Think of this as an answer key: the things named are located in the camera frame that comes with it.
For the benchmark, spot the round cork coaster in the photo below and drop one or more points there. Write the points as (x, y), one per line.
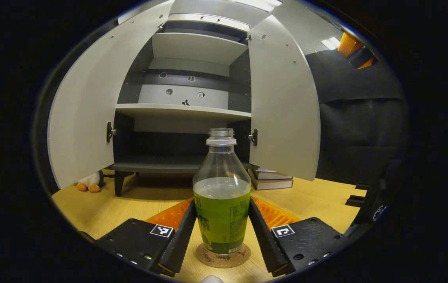
(224, 260)

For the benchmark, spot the dark cabinet leg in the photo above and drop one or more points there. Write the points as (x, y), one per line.
(118, 184)

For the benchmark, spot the grey cabinet door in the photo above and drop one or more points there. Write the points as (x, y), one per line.
(86, 110)
(283, 102)

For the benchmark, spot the ceiling light panel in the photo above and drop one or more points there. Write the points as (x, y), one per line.
(331, 43)
(259, 4)

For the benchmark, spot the penguin plush toy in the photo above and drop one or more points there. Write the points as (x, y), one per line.
(90, 181)

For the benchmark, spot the thin book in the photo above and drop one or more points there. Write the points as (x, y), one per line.
(273, 184)

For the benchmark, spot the green label plastic bottle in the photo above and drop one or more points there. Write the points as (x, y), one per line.
(222, 212)

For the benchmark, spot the white cabinet shelf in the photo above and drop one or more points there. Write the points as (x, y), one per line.
(180, 111)
(196, 47)

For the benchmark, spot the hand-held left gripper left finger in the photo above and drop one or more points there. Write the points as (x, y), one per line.
(177, 239)

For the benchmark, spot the black backdrop cloth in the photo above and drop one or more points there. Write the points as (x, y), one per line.
(353, 118)

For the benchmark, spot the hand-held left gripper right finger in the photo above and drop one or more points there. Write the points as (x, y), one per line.
(265, 239)

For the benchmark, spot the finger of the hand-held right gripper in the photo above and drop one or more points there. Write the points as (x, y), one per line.
(363, 59)
(349, 44)

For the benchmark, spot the grey cabinet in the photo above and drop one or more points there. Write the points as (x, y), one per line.
(188, 141)

